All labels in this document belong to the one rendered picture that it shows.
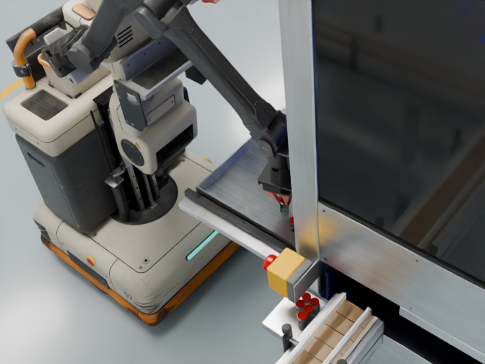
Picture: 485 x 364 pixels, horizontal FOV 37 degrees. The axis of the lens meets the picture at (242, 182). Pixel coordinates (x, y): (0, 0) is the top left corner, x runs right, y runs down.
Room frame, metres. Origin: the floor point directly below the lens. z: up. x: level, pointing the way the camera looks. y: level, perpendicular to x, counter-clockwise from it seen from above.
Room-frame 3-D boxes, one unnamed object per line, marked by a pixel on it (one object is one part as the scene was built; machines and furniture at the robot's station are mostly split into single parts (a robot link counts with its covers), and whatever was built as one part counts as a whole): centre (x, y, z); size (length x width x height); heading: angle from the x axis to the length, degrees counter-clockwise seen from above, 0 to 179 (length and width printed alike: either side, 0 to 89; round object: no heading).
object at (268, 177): (1.17, -0.09, 1.03); 0.10 x 0.07 x 0.07; 59
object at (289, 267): (0.90, -0.07, 1.00); 0.08 x 0.07 x 0.07; 44
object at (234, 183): (1.24, -0.09, 0.90); 0.34 x 0.26 x 0.04; 44
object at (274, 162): (1.17, -0.10, 1.09); 0.07 x 0.06 x 0.07; 50
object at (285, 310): (0.86, -0.09, 0.87); 0.14 x 0.13 x 0.02; 44
